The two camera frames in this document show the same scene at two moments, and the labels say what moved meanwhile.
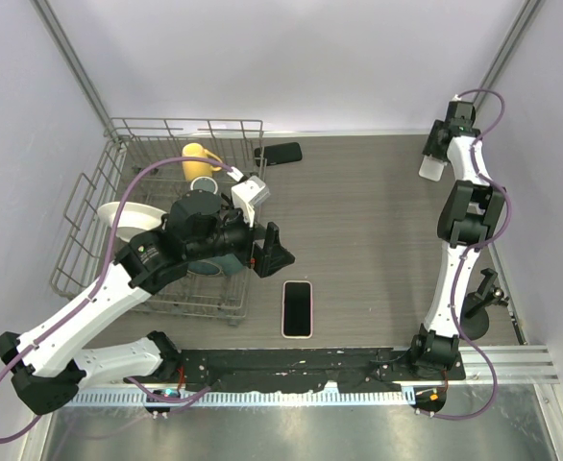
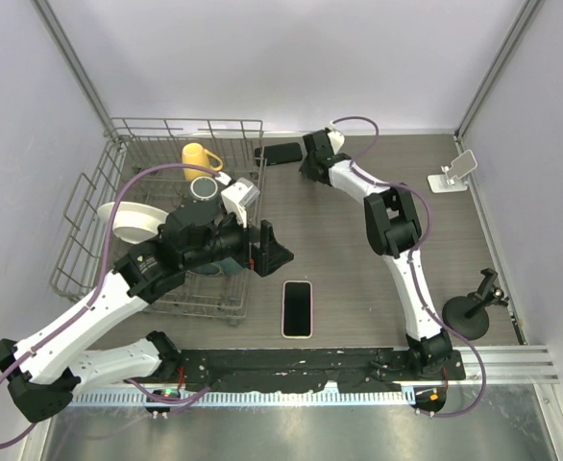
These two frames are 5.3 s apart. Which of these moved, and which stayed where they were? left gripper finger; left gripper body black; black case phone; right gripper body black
Moved: right gripper body black
Stayed: left gripper finger; left gripper body black; black case phone
